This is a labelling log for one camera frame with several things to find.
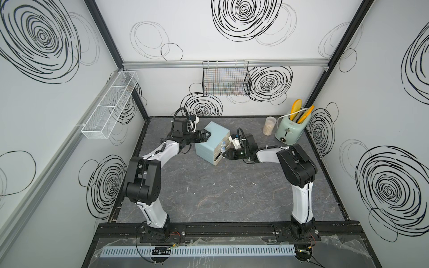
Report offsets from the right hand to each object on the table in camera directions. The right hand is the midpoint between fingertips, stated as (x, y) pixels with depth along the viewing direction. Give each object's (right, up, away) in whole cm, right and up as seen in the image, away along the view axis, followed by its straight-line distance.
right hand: (225, 154), depth 98 cm
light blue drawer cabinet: (-8, +4, -13) cm, 15 cm away
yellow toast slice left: (+43, +29, 0) cm, 51 cm away
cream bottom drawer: (-4, -2, -4) cm, 6 cm away
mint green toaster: (+37, +14, -3) cm, 39 cm away
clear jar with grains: (+29, +17, +7) cm, 34 cm away
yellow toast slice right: (+50, +24, +5) cm, 56 cm away
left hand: (-11, +12, -6) cm, 17 cm away
